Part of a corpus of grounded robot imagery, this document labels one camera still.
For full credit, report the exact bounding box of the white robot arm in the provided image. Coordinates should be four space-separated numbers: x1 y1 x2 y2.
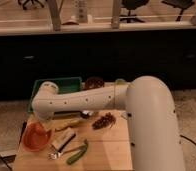
31 76 186 171

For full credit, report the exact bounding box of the dark brown bowl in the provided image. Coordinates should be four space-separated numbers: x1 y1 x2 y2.
85 77 104 90

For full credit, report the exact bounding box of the red bowl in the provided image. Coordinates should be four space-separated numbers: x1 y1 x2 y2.
22 122 52 152

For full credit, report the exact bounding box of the green cup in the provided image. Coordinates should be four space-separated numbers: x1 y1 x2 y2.
115 79 126 84

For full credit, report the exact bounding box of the green plastic tray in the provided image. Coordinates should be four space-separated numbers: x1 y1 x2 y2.
27 77 82 113

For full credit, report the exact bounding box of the bunch of dark grapes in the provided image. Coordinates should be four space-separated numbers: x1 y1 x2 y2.
92 113 116 130

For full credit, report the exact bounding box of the yellow banana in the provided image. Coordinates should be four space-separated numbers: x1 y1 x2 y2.
55 119 82 132

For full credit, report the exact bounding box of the wooden block eraser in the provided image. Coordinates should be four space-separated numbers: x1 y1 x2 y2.
51 128 76 152

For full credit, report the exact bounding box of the green pepper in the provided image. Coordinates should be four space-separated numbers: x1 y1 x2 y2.
66 139 89 165

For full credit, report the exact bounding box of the black office chair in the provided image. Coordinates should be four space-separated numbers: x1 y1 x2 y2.
120 0 149 23
162 0 195 22
17 0 45 10

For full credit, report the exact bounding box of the black office chair left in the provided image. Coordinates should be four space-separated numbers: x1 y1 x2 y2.
17 0 45 10

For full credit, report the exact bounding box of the black office chair right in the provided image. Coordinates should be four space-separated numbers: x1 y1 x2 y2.
162 0 195 22

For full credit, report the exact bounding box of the white handled dish brush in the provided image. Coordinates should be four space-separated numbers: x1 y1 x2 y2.
80 110 93 119

